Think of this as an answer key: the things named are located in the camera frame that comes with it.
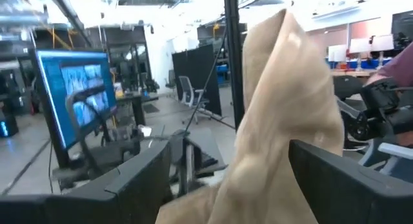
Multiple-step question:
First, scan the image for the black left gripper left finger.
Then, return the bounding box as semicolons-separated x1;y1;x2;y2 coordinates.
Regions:
67;140;173;224

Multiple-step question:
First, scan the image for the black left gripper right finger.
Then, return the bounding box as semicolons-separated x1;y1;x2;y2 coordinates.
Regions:
289;139;413;224

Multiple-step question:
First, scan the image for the beige cap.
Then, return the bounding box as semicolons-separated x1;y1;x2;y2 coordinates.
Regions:
154;8;345;224

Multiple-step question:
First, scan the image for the teal office chair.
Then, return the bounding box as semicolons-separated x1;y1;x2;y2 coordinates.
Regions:
358;141;413;183

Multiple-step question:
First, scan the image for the black desk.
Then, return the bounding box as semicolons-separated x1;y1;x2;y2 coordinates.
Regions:
114;90;159;127

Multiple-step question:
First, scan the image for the grey office chair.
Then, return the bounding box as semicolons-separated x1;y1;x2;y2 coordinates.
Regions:
178;75;212;125

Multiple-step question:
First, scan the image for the computer monitor blue screen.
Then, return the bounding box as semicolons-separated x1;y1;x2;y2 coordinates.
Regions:
34;48;119;169

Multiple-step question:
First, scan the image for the person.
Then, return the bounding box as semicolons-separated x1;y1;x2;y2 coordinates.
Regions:
364;42;413;87

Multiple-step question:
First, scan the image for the white monitor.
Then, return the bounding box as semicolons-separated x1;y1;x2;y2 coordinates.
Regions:
327;44;348;72
370;34;396;70
349;37;372;72

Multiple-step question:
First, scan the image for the black partition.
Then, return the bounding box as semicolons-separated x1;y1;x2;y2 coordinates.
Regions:
170;44;223;117

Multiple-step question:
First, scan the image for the black frame pole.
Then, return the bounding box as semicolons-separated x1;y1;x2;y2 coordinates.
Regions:
222;0;246;132

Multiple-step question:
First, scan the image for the black frame strut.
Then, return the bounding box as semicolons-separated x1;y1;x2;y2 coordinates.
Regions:
45;0;94;48

